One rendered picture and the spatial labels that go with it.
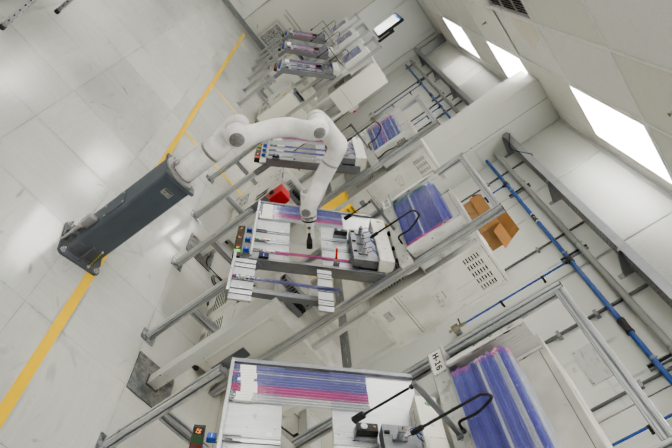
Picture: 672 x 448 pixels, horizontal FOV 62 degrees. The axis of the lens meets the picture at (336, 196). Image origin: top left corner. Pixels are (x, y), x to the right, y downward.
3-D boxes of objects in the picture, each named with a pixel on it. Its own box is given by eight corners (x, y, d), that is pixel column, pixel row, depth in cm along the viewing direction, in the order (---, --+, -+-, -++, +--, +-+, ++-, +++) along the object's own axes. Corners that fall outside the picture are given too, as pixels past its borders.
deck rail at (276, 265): (247, 268, 288) (249, 257, 286) (248, 266, 290) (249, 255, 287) (383, 284, 297) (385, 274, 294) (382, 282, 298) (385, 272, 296)
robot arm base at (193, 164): (166, 172, 268) (195, 149, 264) (168, 151, 283) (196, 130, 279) (194, 196, 279) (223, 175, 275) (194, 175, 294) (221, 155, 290)
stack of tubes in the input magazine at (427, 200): (406, 245, 292) (450, 217, 286) (392, 204, 338) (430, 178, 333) (419, 262, 296) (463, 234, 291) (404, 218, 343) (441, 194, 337)
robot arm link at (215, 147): (200, 148, 269) (238, 119, 264) (203, 133, 285) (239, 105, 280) (217, 166, 275) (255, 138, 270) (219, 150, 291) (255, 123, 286)
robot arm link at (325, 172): (336, 174, 278) (310, 223, 290) (339, 163, 292) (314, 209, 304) (320, 166, 277) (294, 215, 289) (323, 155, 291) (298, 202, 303)
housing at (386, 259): (375, 283, 298) (380, 260, 293) (365, 238, 343) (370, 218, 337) (389, 284, 299) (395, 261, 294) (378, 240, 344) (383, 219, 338)
